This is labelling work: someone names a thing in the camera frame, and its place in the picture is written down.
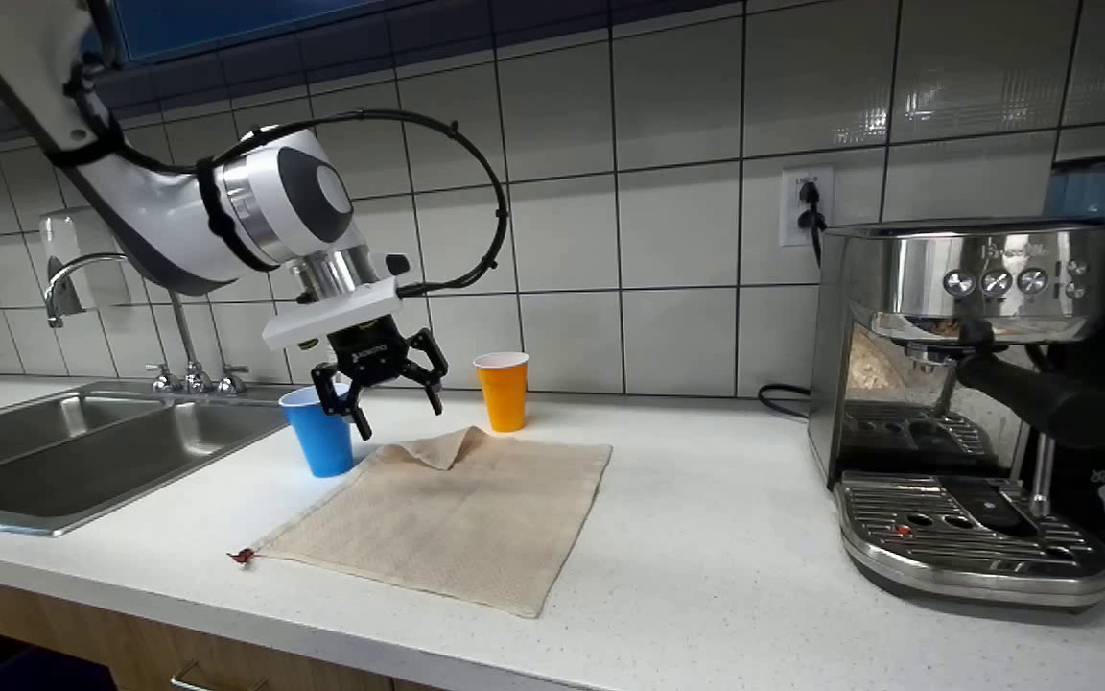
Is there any white wall soap dispenser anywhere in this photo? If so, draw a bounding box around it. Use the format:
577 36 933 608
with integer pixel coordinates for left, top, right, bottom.
33 206 134 317

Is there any blue upper cabinet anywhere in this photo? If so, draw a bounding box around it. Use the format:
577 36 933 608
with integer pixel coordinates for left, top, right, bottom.
0 0 759 120

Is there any orange plastic cup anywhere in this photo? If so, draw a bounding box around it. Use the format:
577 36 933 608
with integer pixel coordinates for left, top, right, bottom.
471 349 532 436

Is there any stainless steel sink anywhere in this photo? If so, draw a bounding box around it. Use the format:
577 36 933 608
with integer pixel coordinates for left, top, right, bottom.
0 379 294 537

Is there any chrome faucet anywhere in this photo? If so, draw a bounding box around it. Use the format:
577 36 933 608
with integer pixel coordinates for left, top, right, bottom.
37 251 252 399

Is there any wooden base cabinet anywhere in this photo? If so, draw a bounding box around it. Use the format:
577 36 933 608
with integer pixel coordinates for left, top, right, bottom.
0 568 443 691

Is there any white wall outlet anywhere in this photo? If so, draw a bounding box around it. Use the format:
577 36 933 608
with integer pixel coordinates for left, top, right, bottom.
776 164 835 251

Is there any stainless steel espresso machine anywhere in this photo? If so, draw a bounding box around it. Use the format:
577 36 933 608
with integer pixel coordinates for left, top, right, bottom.
806 215 1105 613

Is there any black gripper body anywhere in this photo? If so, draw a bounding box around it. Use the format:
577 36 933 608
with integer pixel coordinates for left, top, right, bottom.
320 310 435 393

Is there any blue plastic cup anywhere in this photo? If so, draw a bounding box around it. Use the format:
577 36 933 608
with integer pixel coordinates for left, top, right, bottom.
276 384 362 478

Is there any beige cloth towel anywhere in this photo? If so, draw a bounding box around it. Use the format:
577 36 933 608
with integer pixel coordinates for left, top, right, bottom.
228 421 619 622

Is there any black power cable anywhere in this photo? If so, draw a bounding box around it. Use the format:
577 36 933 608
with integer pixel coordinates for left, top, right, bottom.
755 176 834 420

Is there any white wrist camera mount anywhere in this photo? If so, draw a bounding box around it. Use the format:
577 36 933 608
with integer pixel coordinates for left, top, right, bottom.
256 276 408 357

